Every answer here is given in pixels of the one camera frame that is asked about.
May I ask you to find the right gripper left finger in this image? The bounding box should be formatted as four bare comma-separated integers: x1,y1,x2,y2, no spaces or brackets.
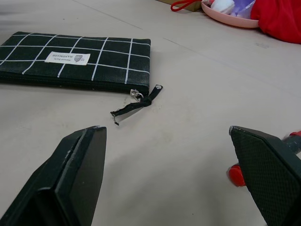
0,126,107,226

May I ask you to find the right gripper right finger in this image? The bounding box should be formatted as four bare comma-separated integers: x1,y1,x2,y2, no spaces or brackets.
229,125,301,226

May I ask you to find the red capped grey marker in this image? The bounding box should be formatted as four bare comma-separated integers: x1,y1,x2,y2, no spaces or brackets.
227,129,301,188

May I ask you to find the black grid-pattern pencil pouch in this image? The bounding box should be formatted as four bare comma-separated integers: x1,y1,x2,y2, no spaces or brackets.
0,31,164,125

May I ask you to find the beige cardboard table cover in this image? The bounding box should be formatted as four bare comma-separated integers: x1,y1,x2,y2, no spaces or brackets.
0,0,301,226

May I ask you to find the red crumpled cloth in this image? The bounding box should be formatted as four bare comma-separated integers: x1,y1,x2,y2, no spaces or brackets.
250,0,301,45

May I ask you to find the pink round plate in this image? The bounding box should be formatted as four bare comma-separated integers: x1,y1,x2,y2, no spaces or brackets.
201,0,261,29

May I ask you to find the white cloth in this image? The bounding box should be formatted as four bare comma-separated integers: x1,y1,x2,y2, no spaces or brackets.
210,0,236,14

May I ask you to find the brown paper bag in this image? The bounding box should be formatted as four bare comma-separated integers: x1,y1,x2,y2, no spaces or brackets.
164,0,205,13

